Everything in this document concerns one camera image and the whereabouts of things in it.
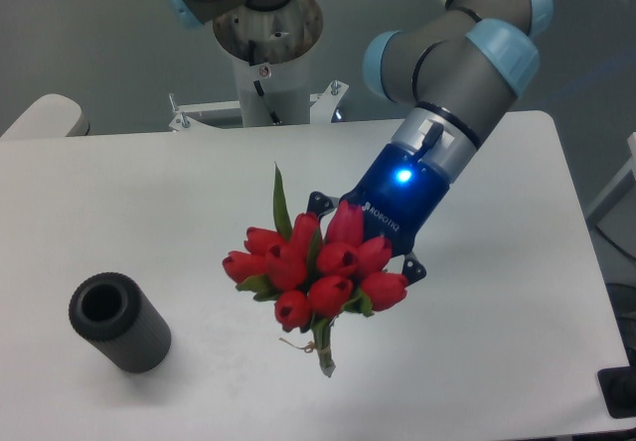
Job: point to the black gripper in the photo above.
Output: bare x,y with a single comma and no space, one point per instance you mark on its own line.
398,193

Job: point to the red tulip bouquet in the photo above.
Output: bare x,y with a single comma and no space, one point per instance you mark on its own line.
315,271

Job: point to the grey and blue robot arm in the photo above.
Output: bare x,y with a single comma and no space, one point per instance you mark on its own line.
458,75

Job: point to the dark grey ribbed vase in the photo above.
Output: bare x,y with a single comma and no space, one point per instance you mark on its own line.
110,311

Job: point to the white furniture edge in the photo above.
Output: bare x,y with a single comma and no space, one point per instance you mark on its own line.
615,190

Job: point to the white chair armrest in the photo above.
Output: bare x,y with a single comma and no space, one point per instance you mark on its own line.
50,116

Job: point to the white metal base frame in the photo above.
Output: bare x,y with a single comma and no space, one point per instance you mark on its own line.
321,108

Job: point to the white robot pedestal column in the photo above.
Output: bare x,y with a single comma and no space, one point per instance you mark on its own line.
270,51

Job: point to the black cable grommet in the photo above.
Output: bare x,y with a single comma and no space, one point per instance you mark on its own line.
618,390

